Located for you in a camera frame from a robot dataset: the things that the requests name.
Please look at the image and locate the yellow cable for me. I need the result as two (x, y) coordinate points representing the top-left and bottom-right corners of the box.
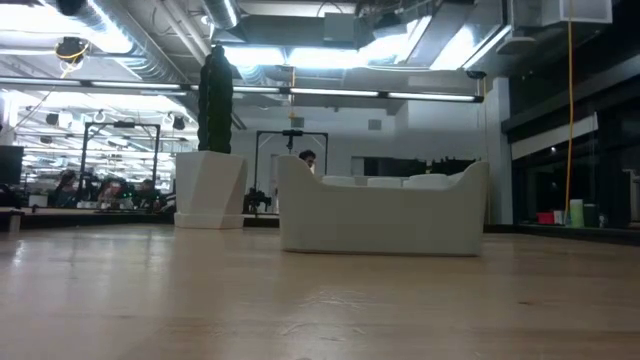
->
(563, 0), (576, 221)

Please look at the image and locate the grey plastic basket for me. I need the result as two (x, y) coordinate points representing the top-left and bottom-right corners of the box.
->
(276, 153), (490, 257)

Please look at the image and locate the white hexagonal plant pot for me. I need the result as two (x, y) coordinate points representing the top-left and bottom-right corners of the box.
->
(173, 150), (249, 230)

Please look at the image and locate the black monitor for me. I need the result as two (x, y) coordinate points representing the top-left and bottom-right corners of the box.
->
(0, 144), (25, 186)

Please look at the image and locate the long light bar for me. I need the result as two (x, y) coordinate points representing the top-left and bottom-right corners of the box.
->
(0, 74), (485, 104)

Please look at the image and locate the person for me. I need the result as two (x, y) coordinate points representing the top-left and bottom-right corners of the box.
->
(298, 148), (318, 175)
(98, 177), (132, 209)
(53, 169), (82, 209)
(133, 178), (162, 209)

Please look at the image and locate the black rig frame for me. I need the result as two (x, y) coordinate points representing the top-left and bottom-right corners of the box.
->
(79, 121), (162, 201)
(254, 128), (330, 216)

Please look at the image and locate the dark green cactus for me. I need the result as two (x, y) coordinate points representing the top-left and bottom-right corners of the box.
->
(197, 43), (235, 155)

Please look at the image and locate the silver ventilation duct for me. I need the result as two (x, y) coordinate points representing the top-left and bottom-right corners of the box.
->
(199, 0), (242, 30)

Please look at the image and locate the light green cup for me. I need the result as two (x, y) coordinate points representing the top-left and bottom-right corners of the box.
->
(569, 198), (585, 229)

